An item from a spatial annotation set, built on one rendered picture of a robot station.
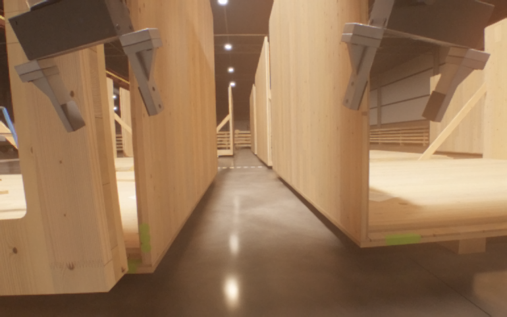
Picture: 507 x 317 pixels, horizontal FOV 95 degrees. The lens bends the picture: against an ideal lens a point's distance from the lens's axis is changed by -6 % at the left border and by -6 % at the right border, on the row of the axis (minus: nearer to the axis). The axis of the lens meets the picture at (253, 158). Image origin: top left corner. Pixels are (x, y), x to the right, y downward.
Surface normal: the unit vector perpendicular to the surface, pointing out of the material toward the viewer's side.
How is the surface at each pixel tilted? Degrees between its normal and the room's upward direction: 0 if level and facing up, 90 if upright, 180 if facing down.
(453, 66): 83
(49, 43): 113
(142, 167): 90
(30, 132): 90
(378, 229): 90
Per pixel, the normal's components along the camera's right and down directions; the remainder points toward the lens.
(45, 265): 0.03, 0.07
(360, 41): 0.08, 0.46
